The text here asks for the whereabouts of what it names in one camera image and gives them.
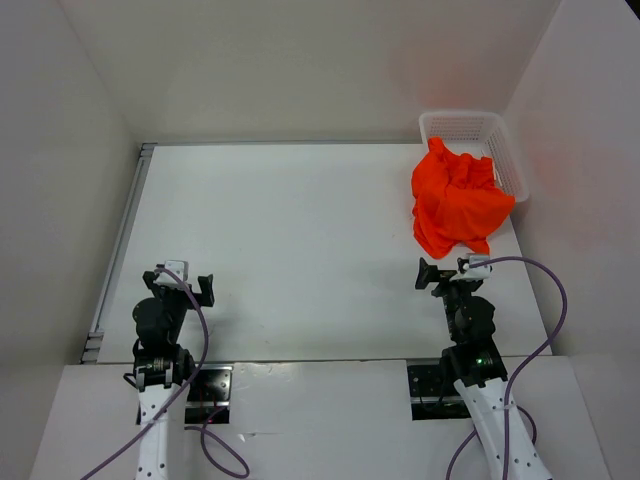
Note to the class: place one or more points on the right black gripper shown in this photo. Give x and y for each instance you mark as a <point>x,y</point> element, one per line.
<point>444,277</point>

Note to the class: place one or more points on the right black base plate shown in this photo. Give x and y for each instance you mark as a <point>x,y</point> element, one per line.
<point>427,382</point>

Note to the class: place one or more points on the orange mesh shorts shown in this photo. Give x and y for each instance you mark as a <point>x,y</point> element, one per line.
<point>456,201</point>

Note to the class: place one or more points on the white perforated plastic basket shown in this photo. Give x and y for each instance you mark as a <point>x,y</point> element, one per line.
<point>481,134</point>

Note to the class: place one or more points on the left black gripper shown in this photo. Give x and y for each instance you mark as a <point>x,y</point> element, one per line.
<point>160,290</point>

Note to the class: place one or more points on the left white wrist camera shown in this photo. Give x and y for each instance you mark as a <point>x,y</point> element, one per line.
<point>172,273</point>

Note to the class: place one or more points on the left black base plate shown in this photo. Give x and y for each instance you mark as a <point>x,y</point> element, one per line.
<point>212,385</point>

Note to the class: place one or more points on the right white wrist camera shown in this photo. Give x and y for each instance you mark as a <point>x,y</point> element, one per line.
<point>474,267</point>

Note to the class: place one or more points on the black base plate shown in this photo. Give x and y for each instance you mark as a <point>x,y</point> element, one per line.
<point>427,382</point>
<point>212,385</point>

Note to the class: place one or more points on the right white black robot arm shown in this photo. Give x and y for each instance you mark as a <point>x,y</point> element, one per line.
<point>475,369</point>

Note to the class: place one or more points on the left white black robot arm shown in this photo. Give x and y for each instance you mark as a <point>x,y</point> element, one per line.
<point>163,369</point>

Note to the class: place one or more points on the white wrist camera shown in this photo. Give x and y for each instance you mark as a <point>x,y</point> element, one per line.
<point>172,273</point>
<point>474,267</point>

